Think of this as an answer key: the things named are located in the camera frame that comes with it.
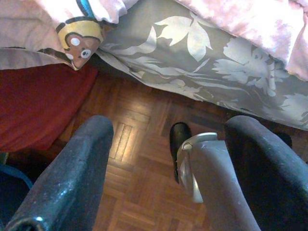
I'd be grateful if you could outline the grey floral bed sheet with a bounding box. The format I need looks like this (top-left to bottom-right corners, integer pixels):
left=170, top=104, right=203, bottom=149
left=96, top=0, right=308, bottom=132

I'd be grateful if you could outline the black robot foot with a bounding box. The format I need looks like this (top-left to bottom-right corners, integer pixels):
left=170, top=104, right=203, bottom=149
left=169, top=122, right=193, bottom=185

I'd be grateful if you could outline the dark bag with blue trim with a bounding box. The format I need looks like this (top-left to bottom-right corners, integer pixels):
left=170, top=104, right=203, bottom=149
left=0, top=151, right=34, bottom=224

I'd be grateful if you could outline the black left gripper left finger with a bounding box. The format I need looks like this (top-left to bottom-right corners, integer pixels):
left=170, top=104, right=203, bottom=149
left=4, top=115, right=114, bottom=231

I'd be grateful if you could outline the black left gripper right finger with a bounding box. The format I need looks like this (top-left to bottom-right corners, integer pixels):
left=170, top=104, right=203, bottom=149
left=224, top=115, right=308, bottom=231

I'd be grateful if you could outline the pink cartoon print quilt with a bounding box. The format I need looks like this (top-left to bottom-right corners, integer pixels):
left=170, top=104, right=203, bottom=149
left=0, top=0, right=308, bottom=81

